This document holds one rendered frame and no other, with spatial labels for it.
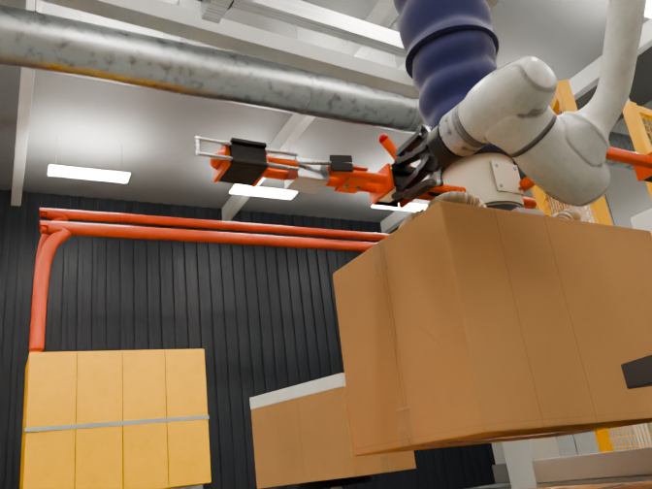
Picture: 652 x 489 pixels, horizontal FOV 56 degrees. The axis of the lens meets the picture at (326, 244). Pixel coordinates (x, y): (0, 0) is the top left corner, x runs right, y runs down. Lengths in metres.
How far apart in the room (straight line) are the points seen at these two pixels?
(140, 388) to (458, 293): 7.67
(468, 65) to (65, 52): 5.70
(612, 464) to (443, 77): 1.02
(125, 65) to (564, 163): 6.15
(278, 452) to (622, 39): 2.20
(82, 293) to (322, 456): 9.83
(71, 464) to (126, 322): 4.33
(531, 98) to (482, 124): 0.09
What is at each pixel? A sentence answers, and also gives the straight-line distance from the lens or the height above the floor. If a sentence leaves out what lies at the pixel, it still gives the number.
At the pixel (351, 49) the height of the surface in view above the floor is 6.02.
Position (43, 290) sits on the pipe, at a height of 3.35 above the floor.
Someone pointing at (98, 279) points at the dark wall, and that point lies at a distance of 12.29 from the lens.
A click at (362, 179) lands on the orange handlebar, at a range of 1.26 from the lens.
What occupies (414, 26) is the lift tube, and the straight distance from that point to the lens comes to 1.66.
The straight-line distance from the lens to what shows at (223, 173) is 1.16.
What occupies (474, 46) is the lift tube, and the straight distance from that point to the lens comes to 1.60.
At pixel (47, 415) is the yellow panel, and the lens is 8.39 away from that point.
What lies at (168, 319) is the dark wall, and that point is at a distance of 12.31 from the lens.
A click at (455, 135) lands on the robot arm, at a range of 1.14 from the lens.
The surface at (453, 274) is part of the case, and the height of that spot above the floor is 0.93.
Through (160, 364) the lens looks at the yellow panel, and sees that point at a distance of 8.68.
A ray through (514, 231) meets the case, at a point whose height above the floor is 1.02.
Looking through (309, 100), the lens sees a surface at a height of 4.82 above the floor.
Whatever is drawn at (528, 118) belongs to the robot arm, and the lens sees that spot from 1.09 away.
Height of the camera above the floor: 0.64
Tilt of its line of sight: 20 degrees up
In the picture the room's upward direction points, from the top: 7 degrees counter-clockwise
